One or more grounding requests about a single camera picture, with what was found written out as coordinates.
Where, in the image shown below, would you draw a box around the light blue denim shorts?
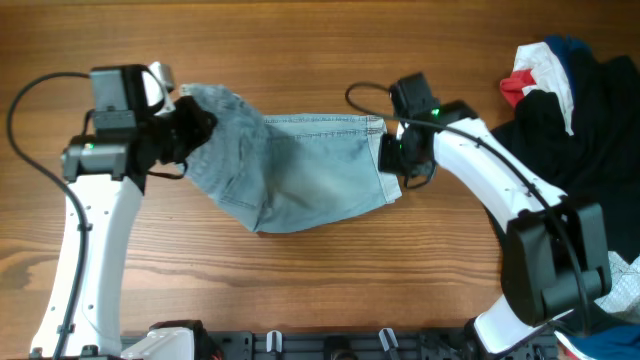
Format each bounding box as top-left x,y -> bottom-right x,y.
181,84 -> 402,233

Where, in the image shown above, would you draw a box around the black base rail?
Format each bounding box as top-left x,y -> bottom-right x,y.
119,327 -> 559,360

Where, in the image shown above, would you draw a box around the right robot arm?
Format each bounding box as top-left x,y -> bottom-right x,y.
378,101 -> 612,359

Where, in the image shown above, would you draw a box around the right black cable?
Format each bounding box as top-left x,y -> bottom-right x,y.
344,81 -> 594,336

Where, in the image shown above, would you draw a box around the grey patterned garment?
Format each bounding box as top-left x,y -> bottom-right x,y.
595,251 -> 640,323

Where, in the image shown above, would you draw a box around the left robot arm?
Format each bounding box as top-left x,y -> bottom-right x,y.
30,96 -> 216,359

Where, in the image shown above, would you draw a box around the black cable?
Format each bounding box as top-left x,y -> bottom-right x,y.
344,81 -> 594,336
5,71 -> 94,360

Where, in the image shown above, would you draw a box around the left black cable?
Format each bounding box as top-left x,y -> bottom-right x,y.
5,71 -> 94,360

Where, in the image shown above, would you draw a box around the black garment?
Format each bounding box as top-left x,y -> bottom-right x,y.
492,49 -> 639,262

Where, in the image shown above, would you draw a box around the navy blue garment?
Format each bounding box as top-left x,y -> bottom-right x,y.
544,35 -> 592,96

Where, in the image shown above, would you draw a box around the white red garment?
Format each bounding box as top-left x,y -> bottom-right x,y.
499,42 -> 574,136

